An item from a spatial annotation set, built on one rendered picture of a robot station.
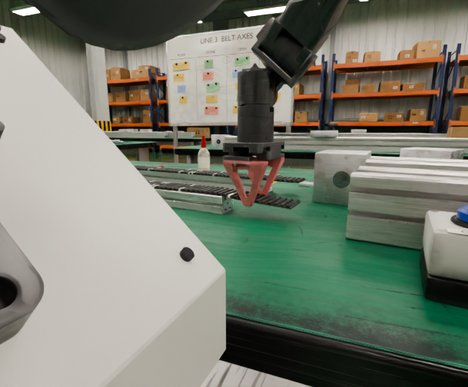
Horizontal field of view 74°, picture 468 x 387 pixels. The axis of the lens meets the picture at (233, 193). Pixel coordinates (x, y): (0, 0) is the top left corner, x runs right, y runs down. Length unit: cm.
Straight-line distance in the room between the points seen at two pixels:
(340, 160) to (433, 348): 40
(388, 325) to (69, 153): 24
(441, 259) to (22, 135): 30
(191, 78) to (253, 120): 337
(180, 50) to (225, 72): 61
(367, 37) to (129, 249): 1125
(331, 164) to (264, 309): 39
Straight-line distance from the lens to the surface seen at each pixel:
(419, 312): 30
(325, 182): 61
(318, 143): 208
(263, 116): 48
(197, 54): 384
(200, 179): 76
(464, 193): 41
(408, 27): 1141
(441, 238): 30
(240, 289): 29
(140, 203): 19
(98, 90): 844
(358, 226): 42
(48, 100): 23
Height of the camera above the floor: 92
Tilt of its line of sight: 12 degrees down
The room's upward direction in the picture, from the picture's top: straight up
